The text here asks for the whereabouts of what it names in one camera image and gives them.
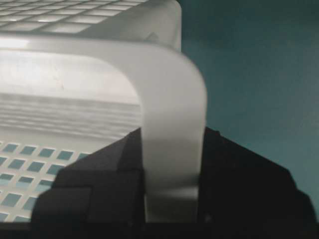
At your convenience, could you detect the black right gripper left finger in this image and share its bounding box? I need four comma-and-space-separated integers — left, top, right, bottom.
31, 129, 145, 239

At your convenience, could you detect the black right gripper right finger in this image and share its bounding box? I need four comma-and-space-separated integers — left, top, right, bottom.
198, 128, 319, 239

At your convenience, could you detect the white perforated plastic basket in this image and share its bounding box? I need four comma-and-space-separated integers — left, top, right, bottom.
0, 0, 207, 223

